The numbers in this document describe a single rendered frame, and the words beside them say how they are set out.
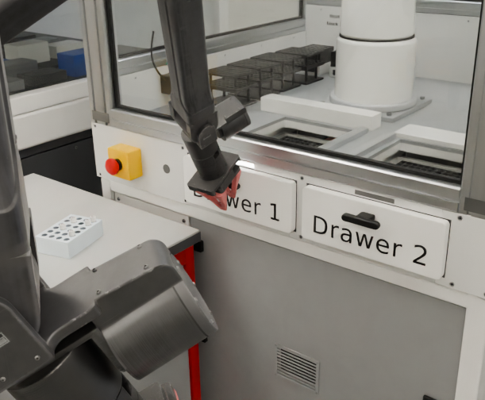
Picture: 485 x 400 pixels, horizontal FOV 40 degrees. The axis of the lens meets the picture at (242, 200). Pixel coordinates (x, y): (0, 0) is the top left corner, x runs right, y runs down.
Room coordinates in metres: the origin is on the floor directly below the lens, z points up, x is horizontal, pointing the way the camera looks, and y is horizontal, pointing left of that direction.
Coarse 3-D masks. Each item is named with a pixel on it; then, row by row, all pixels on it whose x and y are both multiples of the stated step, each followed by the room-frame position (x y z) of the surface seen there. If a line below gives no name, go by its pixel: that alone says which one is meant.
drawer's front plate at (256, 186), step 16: (240, 176) 1.29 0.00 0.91; (256, 176) 1.27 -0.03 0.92; (272, 176) 1.25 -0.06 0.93; (192, 192) 1.38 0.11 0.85; (240, 192) 1.30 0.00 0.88; (256, 192) 1.27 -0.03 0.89; (272, 192) 1.24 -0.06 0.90; (288, 192) 1.22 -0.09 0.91; (240, 208) 1.30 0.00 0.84; (256, 208) 1.27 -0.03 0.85; (272, 208) 1.24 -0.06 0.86; (288, 208) 1.22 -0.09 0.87; (272, 224) 1.24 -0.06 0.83; (288, 224) 1.22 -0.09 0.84
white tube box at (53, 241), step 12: (72, 216) 1.37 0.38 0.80; (48, 228) 1.31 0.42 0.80; (72, 228) 1.31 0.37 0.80; (84, 228) 1.31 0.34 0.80; (96, 228) 1.32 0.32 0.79; (36, 240) 1.27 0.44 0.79; (48, 240) 1.25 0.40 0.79; (60, 240) 1.24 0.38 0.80; (72, 240) 1.25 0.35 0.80; (84, 240) 1.28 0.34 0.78; (48, 252) 1.25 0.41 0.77; (60, 252) 1.24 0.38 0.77; (72, 252) 1.24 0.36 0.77
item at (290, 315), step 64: (128, 192) 1.55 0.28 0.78; (256, 256) 1.31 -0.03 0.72; (320, 256) 1.20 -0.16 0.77; (256, 320) 1.31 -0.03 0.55; (320, 320) 1.20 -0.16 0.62; (384, 320) 1.11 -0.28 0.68; (448, 320) 1.03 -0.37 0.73; (256, 384) 1.31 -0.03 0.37; (320, 384) 1.20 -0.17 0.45; (384, 384) 1.11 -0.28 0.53; (448, 384) 1.03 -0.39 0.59
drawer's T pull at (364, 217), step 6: (342, 216) 1.10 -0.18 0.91; (348, 216) 1.09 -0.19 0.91; (354, 216) 1.09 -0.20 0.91; (360, 216) 1.09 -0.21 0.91; (366, 216) 1.09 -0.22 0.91; (372, 216) 1.09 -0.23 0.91; (354, 222) 1.09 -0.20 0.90; (360, 222) 1.08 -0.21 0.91; (366, 222) 1.07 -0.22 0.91; (372, 222) 1.06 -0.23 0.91; (378, 222) 1.07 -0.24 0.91; (372, 228) 1.06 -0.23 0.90; (378, 228) 1.06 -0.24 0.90
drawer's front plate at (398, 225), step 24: (312, 192) 1.18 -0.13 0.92; (336, 192) 1.17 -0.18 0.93; (312, 216) 1.18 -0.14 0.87; (336, 216) 1.15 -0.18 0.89; (384, 216) 1.09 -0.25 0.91; (408, 216) 1.06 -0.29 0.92; (432, 216) 1.05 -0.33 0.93; (336, 240) 1.15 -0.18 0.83; (360, 240) 1.12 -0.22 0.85; (408, 240) 1.06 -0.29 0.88; (432, 240) 1.03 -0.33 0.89; (408, 264) 1.06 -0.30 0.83; (432, 264) 1.03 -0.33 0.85
